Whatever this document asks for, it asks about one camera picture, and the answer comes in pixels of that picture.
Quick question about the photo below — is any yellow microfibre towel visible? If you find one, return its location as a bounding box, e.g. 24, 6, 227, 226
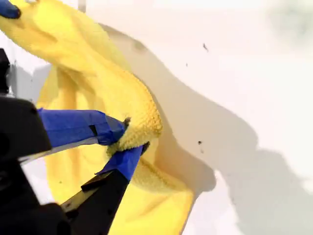
0, 0, 196, 235

